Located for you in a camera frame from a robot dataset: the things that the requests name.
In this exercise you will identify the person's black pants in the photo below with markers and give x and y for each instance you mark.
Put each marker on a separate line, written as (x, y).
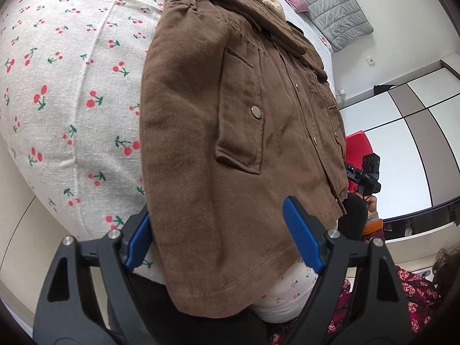
(201, 330)

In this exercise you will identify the red plastic chair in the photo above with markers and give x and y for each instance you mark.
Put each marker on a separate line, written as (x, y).
(359, 147)

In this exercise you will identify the black item on wardrobe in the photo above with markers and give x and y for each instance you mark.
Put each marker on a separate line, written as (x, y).
(382, 90)

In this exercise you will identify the grey quilted headboard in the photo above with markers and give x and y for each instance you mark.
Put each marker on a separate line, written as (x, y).
(330, 7)

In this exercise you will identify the small red white packet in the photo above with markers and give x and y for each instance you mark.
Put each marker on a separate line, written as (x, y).
(325, 40)

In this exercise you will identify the person's right hand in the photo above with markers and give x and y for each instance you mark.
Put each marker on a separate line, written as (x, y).
(372, 206)

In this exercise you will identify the person's floral clothing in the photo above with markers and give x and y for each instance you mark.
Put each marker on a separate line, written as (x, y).
(417, 291)

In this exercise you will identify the cherry print blanket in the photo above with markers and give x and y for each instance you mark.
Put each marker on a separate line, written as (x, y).
(54, 79)

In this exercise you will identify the white and grey wardrobe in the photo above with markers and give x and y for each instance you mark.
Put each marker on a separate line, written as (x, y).
(413, 133)

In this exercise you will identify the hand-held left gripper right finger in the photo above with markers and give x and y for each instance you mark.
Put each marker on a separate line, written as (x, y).
(300, 233)

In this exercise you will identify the white wall socket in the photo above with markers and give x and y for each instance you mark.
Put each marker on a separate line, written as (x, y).
(369, 60)

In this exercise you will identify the person's dark hair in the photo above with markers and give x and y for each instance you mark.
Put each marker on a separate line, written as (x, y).
(447, 266)

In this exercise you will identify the person's right forearm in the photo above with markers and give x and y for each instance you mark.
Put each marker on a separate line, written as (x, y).
(373, 228)

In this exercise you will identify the brown coat with fur collar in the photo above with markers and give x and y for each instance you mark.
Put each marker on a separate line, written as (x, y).
(215, 115)

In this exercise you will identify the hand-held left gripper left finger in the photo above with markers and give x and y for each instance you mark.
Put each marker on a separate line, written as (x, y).
(138, 237)

